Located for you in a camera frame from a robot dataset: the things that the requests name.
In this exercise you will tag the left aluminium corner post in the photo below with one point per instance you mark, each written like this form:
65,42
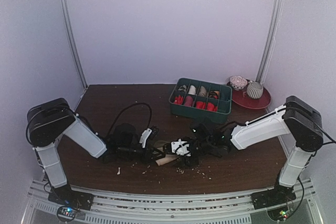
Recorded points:
72,43

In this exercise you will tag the green divided storage box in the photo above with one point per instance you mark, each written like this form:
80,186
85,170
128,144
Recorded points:
206,91

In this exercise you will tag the pink patterned bowl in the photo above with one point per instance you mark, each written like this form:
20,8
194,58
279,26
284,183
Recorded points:
238,82

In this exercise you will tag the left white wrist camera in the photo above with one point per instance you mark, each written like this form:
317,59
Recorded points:
144,137

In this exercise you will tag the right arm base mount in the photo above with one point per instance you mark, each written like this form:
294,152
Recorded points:
271,197

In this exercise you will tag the cream rolled sock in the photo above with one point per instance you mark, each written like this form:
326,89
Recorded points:
192,90

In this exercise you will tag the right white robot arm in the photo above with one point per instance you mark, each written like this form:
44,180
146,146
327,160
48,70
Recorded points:
294,117

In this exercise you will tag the maroon rolled sock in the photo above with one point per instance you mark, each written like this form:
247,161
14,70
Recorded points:
188,101

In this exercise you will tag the right aluminium corner post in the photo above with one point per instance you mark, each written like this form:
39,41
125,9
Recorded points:
270,41

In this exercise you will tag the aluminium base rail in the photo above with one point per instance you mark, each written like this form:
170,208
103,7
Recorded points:
236,207

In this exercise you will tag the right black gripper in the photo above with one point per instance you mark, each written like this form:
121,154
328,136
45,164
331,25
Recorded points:
192,159

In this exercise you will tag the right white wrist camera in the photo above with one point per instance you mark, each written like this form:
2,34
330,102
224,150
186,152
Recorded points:
180,148

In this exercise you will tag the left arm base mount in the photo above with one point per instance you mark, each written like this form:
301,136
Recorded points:
77,200

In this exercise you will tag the beige striped sock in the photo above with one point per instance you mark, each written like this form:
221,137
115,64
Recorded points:
168,158

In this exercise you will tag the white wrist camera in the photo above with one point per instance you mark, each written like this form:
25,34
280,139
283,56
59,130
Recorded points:
180,148
144,137

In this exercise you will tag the white striped cup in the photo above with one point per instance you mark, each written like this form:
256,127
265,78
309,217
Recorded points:
255,90

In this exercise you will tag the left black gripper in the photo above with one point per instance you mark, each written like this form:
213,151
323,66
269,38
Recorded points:
156,154

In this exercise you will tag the red socks in box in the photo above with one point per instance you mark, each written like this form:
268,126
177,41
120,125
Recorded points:
198,104

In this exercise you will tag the aluminium corner post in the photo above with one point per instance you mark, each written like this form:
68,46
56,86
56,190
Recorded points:
72,43
270,41

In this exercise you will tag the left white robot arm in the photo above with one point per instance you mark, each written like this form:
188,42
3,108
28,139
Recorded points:
51,120

